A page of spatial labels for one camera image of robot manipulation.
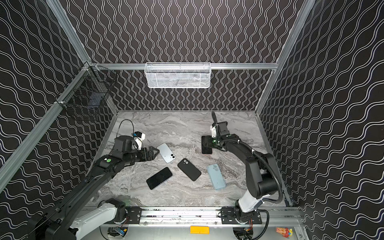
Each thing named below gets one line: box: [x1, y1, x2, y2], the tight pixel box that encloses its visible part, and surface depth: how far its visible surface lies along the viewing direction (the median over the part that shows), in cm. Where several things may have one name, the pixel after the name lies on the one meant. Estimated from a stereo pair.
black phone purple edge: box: [201, 135, 213, 154], surface depth 85 cm
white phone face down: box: [156, 143, 176, 164], surface depth 97 cm
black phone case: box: [177, 158, 202, 182], surface depth 92 cm
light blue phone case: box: [206, 163, 227, 190], surface depth 90 cm
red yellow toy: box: [275, 227, 294, 239], surface depth 70 cm
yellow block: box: [190, 225, 210, 235], surface depth 72 cm
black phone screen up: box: [146, 167, 173, 190], surface depth 88 cm
